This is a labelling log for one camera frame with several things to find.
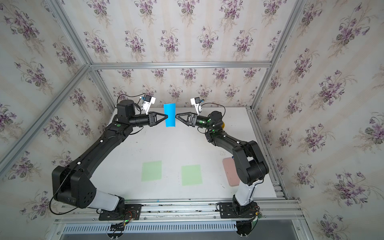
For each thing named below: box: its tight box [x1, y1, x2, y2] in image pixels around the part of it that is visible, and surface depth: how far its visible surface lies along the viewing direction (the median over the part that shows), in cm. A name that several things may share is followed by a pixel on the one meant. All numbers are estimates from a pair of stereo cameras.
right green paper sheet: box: [181, 164, 203, 186], surface depth 87 cm
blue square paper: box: [163, 103, 176, 128], surface depth 74 cm
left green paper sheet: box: [141, 160, 162, 182], surface depth 91 cm
